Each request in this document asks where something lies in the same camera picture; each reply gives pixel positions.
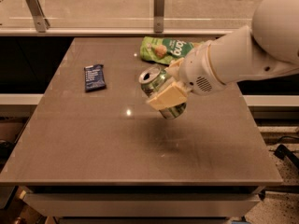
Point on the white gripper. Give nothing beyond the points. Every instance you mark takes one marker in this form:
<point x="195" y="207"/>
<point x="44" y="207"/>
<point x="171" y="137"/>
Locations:
<point x="195" y="69"/>

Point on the left metal bracket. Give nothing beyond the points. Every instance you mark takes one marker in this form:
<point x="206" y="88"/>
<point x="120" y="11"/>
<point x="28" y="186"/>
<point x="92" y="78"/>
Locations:
<point x="41" y="23"/>

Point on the green soda can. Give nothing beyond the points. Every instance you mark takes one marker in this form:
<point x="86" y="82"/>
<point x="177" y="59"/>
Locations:
<point x="153" y="80"/>

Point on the blue snack bar wrapper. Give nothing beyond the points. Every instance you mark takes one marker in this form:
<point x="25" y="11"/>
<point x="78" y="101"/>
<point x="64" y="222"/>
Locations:
<point x="94" y="77"/>

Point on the green snack bag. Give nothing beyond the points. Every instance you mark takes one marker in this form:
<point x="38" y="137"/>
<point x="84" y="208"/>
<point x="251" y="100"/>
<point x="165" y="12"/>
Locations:
<point x="164" y="50"/>

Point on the glass barrier panel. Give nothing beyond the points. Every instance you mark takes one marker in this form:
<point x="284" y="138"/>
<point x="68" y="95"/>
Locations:
<point x="129" y="14"/>

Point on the middle metal bracket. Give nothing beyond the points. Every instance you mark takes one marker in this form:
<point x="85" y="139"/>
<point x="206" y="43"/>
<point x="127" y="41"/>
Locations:
<point x="158" y="16"/>

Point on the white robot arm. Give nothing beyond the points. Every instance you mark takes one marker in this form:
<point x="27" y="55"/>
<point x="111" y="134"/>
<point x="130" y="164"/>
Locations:
<point x="266" y="49"/>

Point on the metal bracket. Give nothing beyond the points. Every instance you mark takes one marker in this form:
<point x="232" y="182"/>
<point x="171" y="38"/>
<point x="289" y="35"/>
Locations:
<point x="41" y="23"/>
<point x="158" y="16"/>

